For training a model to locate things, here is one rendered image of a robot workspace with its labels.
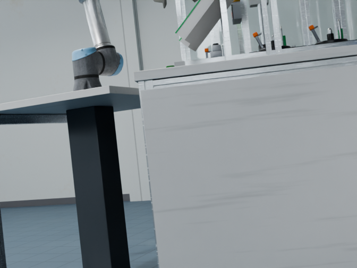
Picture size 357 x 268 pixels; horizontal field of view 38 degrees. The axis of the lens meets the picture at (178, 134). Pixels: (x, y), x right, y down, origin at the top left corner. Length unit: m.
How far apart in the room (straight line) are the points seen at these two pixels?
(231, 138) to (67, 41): 5.08
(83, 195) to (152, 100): 0.95
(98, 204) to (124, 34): 3.79
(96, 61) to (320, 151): 1.26
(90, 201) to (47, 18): 4.55
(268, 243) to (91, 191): 1.05
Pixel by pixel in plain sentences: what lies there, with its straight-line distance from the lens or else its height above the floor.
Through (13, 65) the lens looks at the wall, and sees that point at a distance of 7.04.
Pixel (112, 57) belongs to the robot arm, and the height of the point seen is 1.07.
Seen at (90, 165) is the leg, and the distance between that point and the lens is 2.41.
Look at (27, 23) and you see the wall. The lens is 6.95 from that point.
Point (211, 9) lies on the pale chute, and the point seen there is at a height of 1.09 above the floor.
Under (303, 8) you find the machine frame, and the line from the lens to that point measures 3.22.
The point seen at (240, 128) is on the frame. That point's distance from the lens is 1.58.
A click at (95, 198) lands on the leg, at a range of 2.41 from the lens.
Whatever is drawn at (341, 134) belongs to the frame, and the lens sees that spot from 1.62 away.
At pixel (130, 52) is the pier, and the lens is 5.92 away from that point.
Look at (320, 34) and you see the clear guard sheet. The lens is 3.78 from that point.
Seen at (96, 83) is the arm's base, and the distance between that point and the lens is 2.45.
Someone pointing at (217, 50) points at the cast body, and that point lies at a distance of 2.63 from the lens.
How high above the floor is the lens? 0.64
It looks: 1 degrees up
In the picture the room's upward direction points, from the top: 6 degrees counter-clockwise
